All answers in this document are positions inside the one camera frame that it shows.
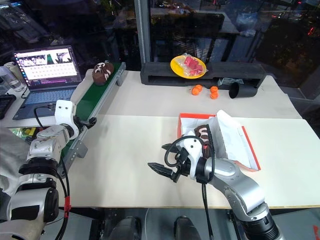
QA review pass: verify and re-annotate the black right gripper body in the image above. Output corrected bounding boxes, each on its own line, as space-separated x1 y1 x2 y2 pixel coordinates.
171 147 193 184

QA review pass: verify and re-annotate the clear plastic bag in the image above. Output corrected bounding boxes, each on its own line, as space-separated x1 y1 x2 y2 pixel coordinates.
216 77 244 89

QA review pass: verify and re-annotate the green conveyor belt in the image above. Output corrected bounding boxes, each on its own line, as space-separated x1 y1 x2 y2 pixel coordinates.
58 61 127 178

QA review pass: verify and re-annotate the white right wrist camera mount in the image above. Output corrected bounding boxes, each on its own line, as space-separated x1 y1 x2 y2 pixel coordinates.
178 136 205 181

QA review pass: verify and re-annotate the black keyboard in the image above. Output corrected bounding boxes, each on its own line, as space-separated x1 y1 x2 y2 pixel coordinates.
0 93 17 121

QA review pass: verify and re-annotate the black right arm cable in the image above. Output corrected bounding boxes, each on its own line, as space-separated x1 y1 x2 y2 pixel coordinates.
163 135 217 240

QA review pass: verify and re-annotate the open grey laptop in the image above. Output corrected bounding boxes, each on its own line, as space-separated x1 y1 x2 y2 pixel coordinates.
12 44 84 121

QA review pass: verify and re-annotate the grey metal pillar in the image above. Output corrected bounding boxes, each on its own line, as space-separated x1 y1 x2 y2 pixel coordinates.
133 0 152 65

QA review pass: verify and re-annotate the yellow plate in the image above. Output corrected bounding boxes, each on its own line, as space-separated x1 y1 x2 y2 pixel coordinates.
170 55 208 80

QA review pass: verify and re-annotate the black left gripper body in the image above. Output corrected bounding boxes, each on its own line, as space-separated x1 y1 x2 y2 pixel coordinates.
73 116 88 131

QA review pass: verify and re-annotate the clear bag of red blocks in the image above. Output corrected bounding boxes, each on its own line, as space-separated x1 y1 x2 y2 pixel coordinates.
177 52 209 77

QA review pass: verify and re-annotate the black cylindrical cup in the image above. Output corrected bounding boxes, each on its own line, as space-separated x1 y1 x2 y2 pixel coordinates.
228 81 259 100

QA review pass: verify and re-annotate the orange plastic toy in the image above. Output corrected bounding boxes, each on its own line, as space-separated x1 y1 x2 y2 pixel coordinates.
209 85 220 100
191 84 204 97

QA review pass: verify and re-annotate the dark rounded shape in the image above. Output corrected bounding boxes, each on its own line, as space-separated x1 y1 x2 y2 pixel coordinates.
106 215 143 240
173 215 202 240

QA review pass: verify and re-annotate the orange and white shoebox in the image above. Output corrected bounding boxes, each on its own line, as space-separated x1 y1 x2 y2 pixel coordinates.
176 109 262 173

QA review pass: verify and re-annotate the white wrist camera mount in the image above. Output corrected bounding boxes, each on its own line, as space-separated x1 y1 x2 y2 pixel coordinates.
178 136 205 181
54 99 79 137

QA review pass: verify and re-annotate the grey fabric cover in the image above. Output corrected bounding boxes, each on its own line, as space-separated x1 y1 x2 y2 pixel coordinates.
0 126 31 197

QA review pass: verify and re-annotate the black foam block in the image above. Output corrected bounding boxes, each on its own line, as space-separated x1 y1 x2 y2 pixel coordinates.
139 61 267 89

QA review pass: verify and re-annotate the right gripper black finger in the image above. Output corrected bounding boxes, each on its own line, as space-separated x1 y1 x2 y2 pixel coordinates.
161 142 180 152
147 162 175 177

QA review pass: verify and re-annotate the red cable clip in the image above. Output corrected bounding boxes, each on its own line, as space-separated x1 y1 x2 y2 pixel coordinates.
63 196 72 218

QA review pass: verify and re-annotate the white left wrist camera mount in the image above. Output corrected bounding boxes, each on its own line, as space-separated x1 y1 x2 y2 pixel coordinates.
54 99 79 137

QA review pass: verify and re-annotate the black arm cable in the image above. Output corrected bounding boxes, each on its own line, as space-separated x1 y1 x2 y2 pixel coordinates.
163 135 217 240
33 105 73 240

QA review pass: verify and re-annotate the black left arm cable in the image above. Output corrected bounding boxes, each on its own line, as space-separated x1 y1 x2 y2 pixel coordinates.
33 105 73 240

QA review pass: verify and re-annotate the clear glass jar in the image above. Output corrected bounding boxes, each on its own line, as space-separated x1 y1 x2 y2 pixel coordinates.
0 65 27 93

